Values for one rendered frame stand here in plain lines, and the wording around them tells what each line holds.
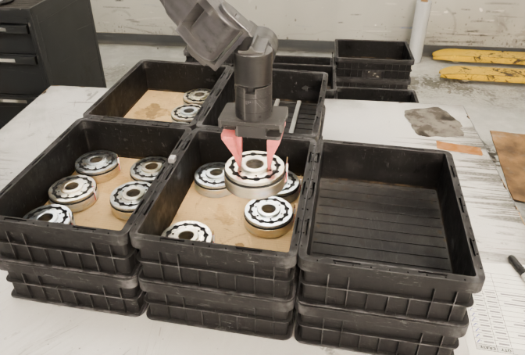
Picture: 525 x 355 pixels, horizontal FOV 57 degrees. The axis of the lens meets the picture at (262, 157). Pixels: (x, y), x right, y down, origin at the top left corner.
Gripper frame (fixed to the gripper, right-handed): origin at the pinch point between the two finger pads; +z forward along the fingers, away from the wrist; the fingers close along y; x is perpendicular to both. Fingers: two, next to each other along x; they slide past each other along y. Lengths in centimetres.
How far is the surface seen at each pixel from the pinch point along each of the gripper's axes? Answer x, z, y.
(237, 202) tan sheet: -17.3, 22.6, 7.5
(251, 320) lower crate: 6.8, 31.4, -0.3
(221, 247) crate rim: 7.6, 12.9, 4.4
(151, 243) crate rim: 8.1, 13.5, 16.7
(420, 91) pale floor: -272, 103, -69
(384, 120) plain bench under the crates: -88, 35, -29
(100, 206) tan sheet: -10.4, 22.5, 37.2
